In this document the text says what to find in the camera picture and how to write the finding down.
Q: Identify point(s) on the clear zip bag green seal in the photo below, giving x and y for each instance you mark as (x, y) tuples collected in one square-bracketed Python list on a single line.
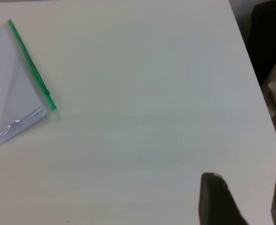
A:
[(2, 82)]

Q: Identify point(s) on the green zipper slider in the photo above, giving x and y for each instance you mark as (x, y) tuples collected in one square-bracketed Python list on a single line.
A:
[(47, 92)]

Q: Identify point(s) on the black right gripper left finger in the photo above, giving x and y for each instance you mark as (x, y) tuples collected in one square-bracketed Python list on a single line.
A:
[(215, 204)]

